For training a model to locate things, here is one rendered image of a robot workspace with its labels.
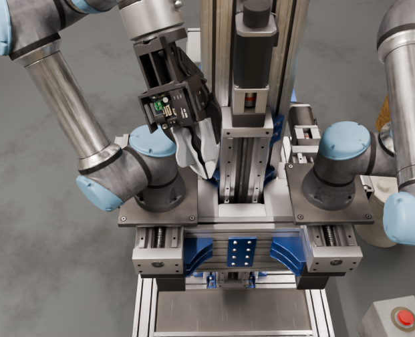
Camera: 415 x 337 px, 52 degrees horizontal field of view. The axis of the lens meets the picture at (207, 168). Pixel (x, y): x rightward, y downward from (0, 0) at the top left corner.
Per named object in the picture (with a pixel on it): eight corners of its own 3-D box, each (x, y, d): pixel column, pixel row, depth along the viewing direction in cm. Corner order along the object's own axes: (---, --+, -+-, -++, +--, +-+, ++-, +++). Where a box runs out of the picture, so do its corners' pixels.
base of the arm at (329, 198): (298, 170, 130) (303, 148, 122) (347, 170, 130) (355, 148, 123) (306, 210, 120) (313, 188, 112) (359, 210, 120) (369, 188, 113)
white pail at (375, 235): (398, 205, 250) (430, 150, 215) (416, 250, 230) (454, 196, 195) (345, 206, 250) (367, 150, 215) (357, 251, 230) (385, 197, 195)
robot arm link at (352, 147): (311, 150, 122) (321, 115, 112) (359, 154, 121) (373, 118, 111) (315, 182, 114) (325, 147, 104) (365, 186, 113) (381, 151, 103)
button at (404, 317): (406, 311, 112) (409, 308, 111) (413, 326, 110) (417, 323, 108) (392, 313, 112) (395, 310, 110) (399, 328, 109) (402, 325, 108)
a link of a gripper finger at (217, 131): (196, 149, 61) (178, 91, 59) (200, 145, 63) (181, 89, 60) (227, 142, 60) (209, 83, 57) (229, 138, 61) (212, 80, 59)
